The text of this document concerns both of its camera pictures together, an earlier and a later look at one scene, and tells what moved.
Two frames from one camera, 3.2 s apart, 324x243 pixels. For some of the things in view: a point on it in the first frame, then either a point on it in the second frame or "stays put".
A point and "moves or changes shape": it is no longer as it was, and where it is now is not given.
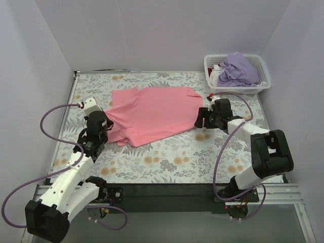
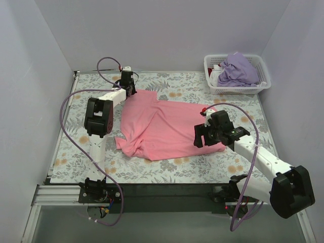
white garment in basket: x=213 y=76 stays put
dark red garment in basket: x=209 y=71 stays put
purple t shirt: x=237 y=71 stays put
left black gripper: x=107 y=123 to x=130 y=90
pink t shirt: x=141 y=116 moves or changes shape
